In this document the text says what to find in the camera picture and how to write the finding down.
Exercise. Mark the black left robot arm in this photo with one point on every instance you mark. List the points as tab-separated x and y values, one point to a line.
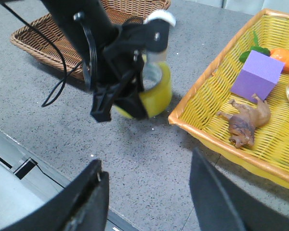
89	30

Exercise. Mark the brown toy lion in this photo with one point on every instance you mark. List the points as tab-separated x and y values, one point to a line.
242	125

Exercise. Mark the orange toy carrot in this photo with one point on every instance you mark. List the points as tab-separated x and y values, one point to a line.
278	53

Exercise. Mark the yellow woven basket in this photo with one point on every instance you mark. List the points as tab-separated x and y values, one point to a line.
196	112

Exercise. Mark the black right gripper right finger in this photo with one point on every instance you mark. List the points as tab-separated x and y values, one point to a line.
221	205

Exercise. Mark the brown wicker basket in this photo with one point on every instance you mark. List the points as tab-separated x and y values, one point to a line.
57	52

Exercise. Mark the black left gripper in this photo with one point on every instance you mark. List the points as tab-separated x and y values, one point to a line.
124	56

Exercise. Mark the purple foam cube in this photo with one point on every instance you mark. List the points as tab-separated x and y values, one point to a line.
259	75

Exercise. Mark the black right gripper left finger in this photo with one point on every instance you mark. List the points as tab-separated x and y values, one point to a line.
81	206

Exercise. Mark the yellow tape roll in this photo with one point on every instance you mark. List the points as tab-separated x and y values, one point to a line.
157	93

